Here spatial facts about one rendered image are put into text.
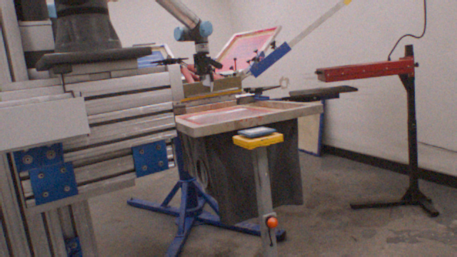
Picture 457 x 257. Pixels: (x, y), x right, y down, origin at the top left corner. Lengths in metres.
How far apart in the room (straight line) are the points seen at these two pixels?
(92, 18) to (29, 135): 0.30
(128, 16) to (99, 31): 5.26
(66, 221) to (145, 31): 5.17
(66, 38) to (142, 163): 0.34
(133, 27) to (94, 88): 5.27
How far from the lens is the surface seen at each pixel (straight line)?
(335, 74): 2.42
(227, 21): 6.52
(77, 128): 0.68
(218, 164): 1.42
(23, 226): 1.04
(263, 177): 1.19
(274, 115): 1.40
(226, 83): 1.90
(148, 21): 6.11
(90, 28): 0.82
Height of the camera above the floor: 1.19
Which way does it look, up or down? 9 degrees down
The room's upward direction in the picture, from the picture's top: 7 degrees counter-clockwise
